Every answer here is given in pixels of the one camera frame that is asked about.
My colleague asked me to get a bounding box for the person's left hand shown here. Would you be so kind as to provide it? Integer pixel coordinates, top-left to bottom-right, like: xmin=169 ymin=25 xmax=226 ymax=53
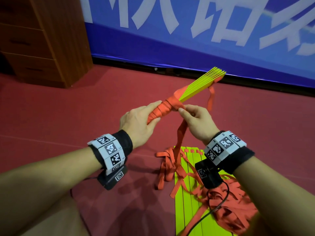
xmin=119 ymin=101 xmax=162 ymax=149

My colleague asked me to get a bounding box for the person's right hand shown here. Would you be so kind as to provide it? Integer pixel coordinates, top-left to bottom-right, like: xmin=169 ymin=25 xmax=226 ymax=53
xmin=178 ymin=104 xmax=223 ymax=145

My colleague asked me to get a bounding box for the red webbing strap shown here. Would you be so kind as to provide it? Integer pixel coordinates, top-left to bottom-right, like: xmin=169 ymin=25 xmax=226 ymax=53
xmin=147 ymin=77 xmax=218 ymax=170

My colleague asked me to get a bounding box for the bundle of yellow-green slats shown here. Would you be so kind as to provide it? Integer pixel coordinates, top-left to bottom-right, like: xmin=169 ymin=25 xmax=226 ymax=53
xmin=178 ymin=67 xmax=226 ymax=102

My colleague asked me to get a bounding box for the person's right forearm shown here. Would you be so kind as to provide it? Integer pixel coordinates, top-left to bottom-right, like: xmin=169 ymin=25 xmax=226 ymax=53
xmin=231 ymin=156 xmax=315 ymax=236

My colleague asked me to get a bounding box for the person's left forearm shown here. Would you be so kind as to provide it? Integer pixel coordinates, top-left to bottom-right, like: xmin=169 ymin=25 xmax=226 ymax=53
xmin=0 ymin=146 xmax=105 ymax=236

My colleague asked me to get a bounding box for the marker-tile wristband with black cuff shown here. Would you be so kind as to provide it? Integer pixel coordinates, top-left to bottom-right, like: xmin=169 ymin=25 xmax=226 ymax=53
xmin=87 ymin=130 xmax=133 ymax=176
xmin=203 ymin=130 xmax=255 ymax=175

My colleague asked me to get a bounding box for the blue banner with white print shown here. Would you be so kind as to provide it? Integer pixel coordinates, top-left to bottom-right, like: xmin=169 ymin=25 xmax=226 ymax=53
xmin=79 ymin=0 xmax=315 ymax=89

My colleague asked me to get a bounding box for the row of yellow-green slats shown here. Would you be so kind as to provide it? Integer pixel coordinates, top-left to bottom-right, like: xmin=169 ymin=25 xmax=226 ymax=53
xmin=173 ymin=146 xmax=237 ymax=236

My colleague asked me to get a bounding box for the person's left leg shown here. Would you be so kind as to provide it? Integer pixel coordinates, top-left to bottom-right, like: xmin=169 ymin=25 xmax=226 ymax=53
xmin=21 ymin=192 xmax=90 ymax=236

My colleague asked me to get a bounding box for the brown wooden drawer cabinet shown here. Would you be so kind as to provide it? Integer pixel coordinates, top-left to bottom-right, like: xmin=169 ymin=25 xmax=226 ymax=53
xmin=0 ymin=0 xmax=94 ymax=89

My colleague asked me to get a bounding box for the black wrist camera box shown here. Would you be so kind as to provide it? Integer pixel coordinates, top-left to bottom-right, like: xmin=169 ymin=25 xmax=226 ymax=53
xmin=97 ymin=165 xmax=128 ymax=191
xmin=195 ymin=160 xmax=223 ymax=190

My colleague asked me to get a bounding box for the black camera cable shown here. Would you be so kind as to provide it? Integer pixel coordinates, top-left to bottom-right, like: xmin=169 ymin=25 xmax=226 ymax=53
xmin=178 ymin=181 xmax=234 ymax=236

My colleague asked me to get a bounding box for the pile of red straps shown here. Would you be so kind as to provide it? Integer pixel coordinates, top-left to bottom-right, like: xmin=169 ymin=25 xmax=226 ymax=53
xmin=154 ymin=148 xmax=259 ymax=235

